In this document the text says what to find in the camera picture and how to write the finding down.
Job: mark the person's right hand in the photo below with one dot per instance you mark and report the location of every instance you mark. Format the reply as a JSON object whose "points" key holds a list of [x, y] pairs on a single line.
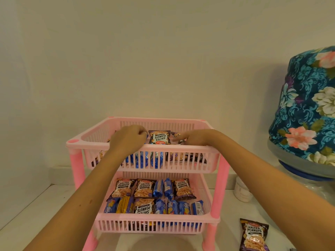
{"points": [[201, 137]]}

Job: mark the salted peanuts packet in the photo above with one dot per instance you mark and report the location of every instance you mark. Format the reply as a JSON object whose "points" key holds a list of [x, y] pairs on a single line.
{"points": [[144, 206]]}

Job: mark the pink two-tier plastic rack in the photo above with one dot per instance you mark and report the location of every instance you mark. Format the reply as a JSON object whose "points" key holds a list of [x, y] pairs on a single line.
{"points": [[162, 148]]}

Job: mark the white jar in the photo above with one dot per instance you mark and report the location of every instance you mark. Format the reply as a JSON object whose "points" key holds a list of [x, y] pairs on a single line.
{"points": [[242, 192]]}

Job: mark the person's left hand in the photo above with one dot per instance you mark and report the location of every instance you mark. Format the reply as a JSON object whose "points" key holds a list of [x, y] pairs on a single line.
{"points": [[128, 141]]}

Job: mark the person's left forearm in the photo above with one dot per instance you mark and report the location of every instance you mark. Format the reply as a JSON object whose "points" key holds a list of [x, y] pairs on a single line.
{"points": [[83, 201]]}

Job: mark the clear water dispenser base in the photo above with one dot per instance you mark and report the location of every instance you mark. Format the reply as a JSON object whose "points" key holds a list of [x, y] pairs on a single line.
{"points": [[322, 188]]}

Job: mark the yellow snack packet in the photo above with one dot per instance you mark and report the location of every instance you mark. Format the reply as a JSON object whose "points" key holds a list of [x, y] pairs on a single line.
{"points": [[125, 205]]}

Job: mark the clear water bottle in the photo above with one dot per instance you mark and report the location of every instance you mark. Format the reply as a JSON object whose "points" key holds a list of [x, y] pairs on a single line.
{"points": [[295, 160]]}

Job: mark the person's right forearm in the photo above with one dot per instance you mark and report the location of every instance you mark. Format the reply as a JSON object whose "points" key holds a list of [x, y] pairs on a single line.
{"points": [[282, 190]]}

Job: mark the floral fabric bottle cover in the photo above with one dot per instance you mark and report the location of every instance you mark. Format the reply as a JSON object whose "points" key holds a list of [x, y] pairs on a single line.
{"points": [[306, 109]]}

